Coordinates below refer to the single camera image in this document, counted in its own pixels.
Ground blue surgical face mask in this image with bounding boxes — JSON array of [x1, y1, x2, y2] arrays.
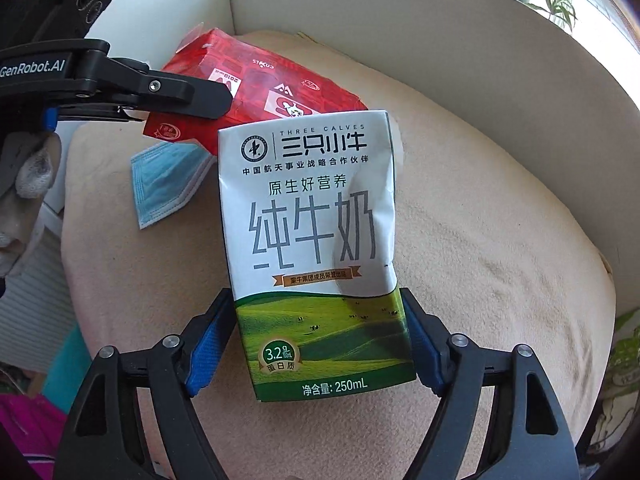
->
[[130, 142, 217, 230]]

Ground green white milk carton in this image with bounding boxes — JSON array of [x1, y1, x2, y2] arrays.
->
[[218, 110, 416, 402]]

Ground red patterned carton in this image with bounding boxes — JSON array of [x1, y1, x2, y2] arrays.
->
[[143, 28, 367, 155]]

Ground gloved left hand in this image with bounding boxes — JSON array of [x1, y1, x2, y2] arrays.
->
[[1, 131, 62, 290]]

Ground beige table blanket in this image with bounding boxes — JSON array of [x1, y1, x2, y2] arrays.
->
[[62, 32, 616, 479]]

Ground teal trousers leg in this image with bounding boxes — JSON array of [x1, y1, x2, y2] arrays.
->
[[42, 325, 92, 414]]

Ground green patterned shopping bag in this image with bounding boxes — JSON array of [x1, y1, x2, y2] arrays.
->
[[588, 309, 639, 455]]

